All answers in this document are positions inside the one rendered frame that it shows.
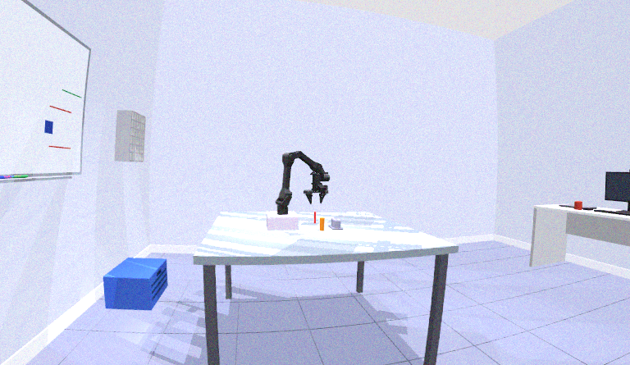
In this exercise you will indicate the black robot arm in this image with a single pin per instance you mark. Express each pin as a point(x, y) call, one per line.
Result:
point(285, 195)

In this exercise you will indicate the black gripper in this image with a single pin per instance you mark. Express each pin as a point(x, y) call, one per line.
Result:
point(309, 192)

